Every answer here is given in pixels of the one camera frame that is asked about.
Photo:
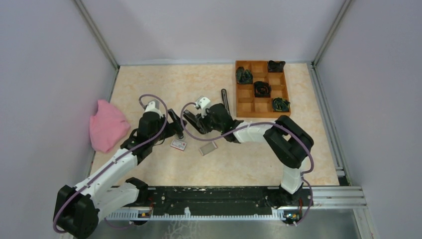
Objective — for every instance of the staple box tray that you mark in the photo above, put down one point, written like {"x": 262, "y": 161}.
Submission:
{"x": 208, "y": 148}

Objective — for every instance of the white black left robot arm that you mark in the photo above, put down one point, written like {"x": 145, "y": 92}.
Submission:
{"x": 80, "y": 208}

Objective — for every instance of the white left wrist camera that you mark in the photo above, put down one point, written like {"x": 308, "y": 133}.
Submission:
{"x": 153, "y": 106}

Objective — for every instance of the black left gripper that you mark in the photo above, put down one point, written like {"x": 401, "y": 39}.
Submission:
{"x": 170, "y": 132}

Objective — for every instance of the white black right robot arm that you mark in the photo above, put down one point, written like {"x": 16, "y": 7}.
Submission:
{"x": 289, "y": 142}

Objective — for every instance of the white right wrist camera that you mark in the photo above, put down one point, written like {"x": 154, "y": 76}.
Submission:
{"x": 202, "y": 103}

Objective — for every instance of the pink cloth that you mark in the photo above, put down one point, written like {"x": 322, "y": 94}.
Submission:
{"x": 107, "y": 127}

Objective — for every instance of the green camouflage rolled sock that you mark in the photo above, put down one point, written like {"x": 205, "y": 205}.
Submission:
{"x": 243, "y": 76}

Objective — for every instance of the black stapler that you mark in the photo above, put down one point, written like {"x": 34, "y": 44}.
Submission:
{"x": 225, "y": 100}
{"x": 195, "y": 120}

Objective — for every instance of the dark rolled sock back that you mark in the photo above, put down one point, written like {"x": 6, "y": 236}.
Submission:
{"x": 275, "y": 66}

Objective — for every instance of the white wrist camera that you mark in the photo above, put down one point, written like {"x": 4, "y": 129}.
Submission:
{"x": 202, "y": 103}
{"x": 153, "y": 106}

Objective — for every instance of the red white staple box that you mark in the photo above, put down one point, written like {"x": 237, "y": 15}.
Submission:
{"x": 179, "y": 145}

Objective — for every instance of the blue green rolled sock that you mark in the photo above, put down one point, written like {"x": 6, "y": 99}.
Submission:
{"x": 280, "y": 105}

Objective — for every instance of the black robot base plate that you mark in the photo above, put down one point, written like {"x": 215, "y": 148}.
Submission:
{"x": 222, "y": 203}

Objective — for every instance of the grey silver stapler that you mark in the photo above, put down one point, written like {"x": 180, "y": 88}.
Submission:
{"x": 176, "y": 125}

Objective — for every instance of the wooden compartment tray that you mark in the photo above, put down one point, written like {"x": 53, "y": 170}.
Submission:
{"x": 248, "y": 106}

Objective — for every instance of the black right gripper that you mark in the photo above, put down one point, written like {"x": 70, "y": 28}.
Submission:
{"x": 202, "y": 120}

